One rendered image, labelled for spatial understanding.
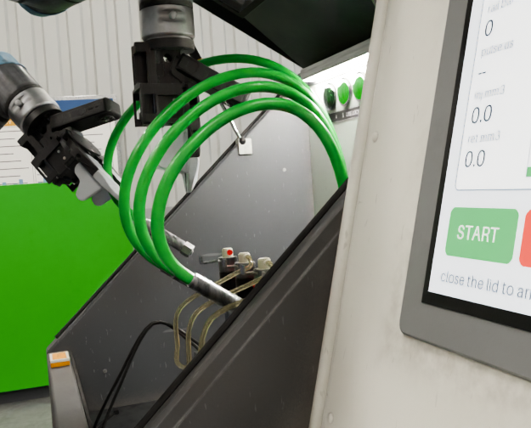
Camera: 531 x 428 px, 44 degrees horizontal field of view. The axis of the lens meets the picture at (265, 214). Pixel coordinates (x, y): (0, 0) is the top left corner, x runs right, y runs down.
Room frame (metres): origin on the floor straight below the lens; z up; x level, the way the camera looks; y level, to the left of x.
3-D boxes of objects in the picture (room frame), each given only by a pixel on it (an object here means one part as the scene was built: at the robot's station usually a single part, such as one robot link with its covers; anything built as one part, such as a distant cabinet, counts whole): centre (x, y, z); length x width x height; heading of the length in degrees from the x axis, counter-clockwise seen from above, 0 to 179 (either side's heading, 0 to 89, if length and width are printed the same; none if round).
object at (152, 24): (0.94, 0.12, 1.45); 0.08 x 0.08 x 0.05
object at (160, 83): (0.94, 0.13, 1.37); 0.09 x 0.08 x 0.12; 110
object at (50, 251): (4.35, 1.42, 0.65); 0.95 x 0.86 x 1.30; 108
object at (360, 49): (1.05, -0.19, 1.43); 0.54 x 0.03 x 0.02; 20
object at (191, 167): (0.92, 0.12, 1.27); 0.06 x 0.03 x 0.09; 110
